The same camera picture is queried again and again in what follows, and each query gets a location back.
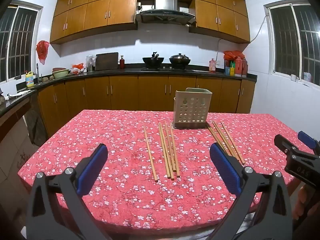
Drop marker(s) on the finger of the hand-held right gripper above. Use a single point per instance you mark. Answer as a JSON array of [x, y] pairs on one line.
[[306, 137], [281, 141]]

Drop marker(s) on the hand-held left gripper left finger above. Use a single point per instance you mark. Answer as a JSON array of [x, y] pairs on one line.
[[92, 167]]

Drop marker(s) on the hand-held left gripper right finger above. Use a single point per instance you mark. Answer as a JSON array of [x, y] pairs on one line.
[[225, 170]]

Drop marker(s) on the beige perforated utensil holder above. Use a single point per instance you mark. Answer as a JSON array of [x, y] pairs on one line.
[[192, 107]]

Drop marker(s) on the person's right hand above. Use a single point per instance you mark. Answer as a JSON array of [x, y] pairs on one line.
[[302, 205]]

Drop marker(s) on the red floral tablecloth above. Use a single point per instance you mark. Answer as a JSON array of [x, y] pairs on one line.
[[125, 200]]

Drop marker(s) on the clear bottle on sill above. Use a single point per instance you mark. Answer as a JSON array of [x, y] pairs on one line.
[[307, 77]]

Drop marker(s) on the dark red plastic jug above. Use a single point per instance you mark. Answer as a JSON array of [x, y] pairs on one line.
[[245, 68]]

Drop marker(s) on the wooden lower kitchen cabinets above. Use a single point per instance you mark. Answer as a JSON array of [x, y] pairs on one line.
[[125, 92]]

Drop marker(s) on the yellow box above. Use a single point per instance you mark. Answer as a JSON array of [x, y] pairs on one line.
[[232, 71]]

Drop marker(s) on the blue box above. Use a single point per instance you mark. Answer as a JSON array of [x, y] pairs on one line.
[[227, 71]]

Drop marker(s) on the green bottle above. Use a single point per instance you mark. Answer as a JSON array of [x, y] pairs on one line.
[[233, 64]]

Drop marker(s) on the barred window with wide sill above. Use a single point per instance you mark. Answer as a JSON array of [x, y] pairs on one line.
[[287, 42]]

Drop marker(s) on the green plastic basin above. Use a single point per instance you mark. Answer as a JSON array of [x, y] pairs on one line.
[[60, 74]]

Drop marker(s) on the black stone countertop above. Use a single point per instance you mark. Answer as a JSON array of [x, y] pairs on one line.
[[120, 72]]

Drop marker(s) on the orange plastic bag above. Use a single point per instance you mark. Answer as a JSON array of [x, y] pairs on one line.
[[77, 68]]

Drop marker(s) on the pink plastic bottle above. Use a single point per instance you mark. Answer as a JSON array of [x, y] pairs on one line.
[[212, 66]]

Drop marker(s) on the white cloth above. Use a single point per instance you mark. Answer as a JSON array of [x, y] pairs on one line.
[[20, 94]]

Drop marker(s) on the red bowl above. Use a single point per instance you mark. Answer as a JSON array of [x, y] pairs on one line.
[[58, 69]]

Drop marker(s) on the clear plastic bag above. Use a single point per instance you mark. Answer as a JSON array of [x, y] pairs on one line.
[[90, 61]]

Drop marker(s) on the dark wooden cutting board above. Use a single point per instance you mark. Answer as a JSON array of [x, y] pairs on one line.
[[106, 61]]

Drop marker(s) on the yellow detergent bottle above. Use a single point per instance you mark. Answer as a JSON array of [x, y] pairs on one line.
[[29, 80]]

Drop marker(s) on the slim red bottle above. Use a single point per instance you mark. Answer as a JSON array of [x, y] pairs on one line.
[[122, 63]]

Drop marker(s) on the metal faucet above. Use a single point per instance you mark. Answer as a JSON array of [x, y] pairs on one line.
[[38, 72]]

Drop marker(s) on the black gas stove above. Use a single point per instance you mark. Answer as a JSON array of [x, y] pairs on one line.
[[167, 68]]

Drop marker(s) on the open black wok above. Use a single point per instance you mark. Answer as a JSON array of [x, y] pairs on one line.
[[147, 62]]

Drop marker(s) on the black wok with lid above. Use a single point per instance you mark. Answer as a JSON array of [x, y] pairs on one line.
[[179, 59]]

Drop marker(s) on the hanging red plastic bag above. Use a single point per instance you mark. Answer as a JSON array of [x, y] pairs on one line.
[[42, 51]]

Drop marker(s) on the steel range hood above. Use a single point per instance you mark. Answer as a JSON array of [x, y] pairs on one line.
[[165, 12]]

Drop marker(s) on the white wall box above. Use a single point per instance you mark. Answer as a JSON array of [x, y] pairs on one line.
[[294, 77]]

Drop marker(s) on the white wall socket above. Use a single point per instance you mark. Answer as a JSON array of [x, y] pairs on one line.
[[217, 63]]

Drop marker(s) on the barred window with narrow frame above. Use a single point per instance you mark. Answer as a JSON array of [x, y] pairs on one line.
[[20, 42]]

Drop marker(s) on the wooden upper wall cabinets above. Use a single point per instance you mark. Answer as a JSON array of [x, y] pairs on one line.
[[100, 12]]

